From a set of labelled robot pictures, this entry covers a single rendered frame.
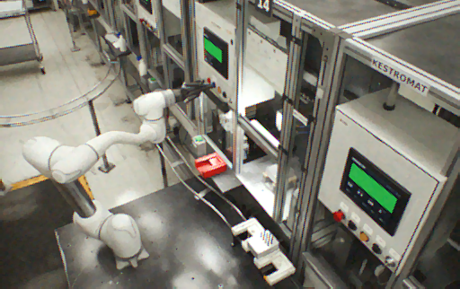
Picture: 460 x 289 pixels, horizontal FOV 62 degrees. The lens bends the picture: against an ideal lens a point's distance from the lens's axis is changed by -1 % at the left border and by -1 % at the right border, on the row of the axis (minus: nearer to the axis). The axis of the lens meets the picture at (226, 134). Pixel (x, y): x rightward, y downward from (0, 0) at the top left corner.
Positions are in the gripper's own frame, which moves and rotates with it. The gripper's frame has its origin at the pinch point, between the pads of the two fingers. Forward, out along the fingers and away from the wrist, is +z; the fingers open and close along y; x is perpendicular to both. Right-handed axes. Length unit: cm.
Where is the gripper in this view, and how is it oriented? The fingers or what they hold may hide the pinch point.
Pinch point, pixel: (206, 87)
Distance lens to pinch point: 216.6
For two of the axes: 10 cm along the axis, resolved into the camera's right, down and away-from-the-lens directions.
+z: 8.7, -3.1, 3.9
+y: 0.0, -7.9, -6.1
